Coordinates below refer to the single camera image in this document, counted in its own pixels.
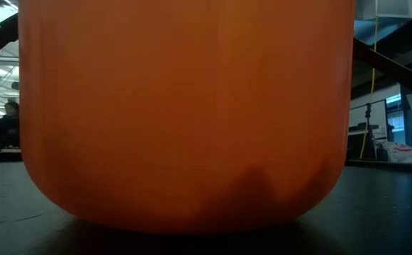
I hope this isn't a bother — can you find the orange plastic bucket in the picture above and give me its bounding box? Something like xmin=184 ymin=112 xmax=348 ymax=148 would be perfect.
xmin=18 ymin=0 xmax=355 ymax=234

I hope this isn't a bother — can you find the black background desk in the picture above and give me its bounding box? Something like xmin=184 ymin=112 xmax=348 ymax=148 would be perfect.
xmin=346 ymin=123 xmax=380 ymax=166

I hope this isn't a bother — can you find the black tripod stand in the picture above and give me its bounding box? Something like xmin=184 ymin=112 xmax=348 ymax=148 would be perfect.
xmin=363 ymin=102 xmax=375 ymax=160

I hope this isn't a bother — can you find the white board panel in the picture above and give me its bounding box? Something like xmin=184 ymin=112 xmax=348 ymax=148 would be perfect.
xmin=347 ymin=98 xmax=388 ymax=137

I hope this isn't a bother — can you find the black table mat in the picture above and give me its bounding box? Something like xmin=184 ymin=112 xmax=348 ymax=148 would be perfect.
xmin=0 ymin=161 xmax=412 ymax=255

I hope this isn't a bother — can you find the person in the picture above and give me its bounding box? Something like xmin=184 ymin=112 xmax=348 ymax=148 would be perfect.
xmin=0 ymin=101 xmax=21 ymax=149

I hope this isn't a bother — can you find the black pillar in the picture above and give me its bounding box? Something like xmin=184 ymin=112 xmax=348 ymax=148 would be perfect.
xmin=400 ymin=84 xmax=412 ymax=148

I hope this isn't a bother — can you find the white storage shelving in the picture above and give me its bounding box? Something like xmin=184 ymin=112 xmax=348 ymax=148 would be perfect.
xmin=0 ymin=65 xmax=21 ymax=118

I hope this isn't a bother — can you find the translucent white box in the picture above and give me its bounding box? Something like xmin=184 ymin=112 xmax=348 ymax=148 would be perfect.
xmin=355 ymin=0 xmax=412 ymax=21

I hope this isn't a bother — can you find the yellow cable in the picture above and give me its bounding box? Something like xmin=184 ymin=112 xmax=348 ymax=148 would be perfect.
xmin=360 ymin=0 xmax=380 ymax=160

